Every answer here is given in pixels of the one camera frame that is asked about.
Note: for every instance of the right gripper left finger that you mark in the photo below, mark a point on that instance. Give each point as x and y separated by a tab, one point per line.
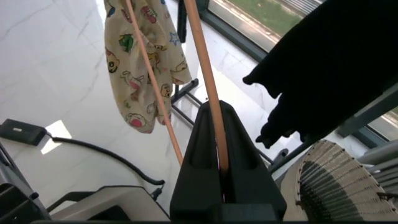
196	183

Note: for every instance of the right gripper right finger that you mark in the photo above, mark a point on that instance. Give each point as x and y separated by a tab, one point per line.
252	186

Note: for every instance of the pink clothes hanger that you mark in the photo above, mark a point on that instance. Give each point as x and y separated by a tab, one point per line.
205	68

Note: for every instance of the cream printed garment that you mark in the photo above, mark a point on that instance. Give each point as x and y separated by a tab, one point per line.
130	87

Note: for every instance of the black garment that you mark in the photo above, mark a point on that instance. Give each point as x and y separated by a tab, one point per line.
335	62

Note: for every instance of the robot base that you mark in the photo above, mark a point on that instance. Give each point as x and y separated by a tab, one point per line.
124	202

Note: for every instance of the white laundry basket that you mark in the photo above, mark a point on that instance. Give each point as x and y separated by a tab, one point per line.
326	186

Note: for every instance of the black clothes rack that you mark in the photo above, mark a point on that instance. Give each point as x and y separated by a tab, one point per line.
185	90

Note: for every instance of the beige curtain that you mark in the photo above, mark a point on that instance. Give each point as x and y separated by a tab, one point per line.
382	155

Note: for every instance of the window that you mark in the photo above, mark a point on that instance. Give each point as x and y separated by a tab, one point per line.
233	34

